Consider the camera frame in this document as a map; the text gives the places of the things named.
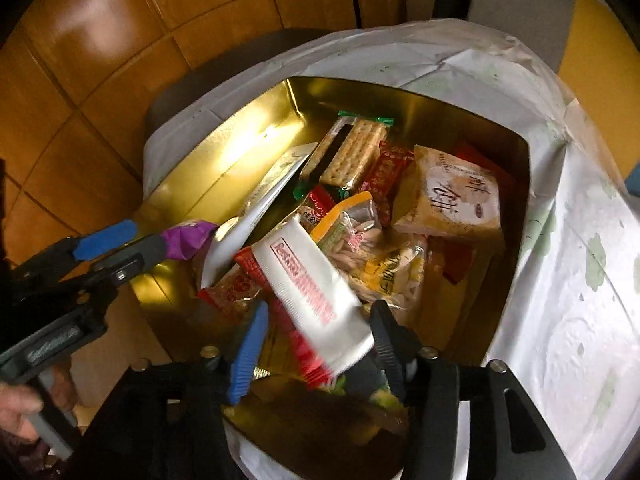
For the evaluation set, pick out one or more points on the gold metal tin box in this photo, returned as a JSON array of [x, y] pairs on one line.
[[230, 160]]

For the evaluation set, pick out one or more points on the purple snack packet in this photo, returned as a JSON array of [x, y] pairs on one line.
[[190, 237]]

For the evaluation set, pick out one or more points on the small red snack packet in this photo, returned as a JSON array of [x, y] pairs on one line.
[[230, 292], [315, 205]]

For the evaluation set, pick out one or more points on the orange-topped seed packet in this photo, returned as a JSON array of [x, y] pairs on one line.
[[350, 235]]

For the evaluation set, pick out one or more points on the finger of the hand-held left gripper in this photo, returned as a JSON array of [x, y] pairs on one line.
[[135, 257], [105, 240]]

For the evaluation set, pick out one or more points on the long white packet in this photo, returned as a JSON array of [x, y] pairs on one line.
[[240, 230]]

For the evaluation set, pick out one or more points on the red and white packet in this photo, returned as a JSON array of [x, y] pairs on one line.
[[310, 295]]

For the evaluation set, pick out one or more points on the person's left hand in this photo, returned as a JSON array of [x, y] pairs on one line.
[[17, 407]]

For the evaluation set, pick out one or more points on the green-ended cracker packet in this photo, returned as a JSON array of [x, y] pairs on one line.
[[350, 155]]

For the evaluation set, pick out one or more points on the beige pastry packet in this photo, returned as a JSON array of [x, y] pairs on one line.
[[450, 195]]

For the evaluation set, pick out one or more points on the grey yellow blue chair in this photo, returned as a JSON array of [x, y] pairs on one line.
[[600, 50]]

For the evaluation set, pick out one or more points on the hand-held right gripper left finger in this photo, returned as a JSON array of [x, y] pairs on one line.
[[247, 355]]

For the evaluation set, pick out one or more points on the yellow nut packet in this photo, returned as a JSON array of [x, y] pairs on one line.
[[395, 270]]

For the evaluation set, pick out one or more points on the red patterned snack packet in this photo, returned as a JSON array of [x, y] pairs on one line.
[[385, 180]]

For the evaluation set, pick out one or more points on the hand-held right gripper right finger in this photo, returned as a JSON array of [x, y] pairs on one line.
[[395, 360]]

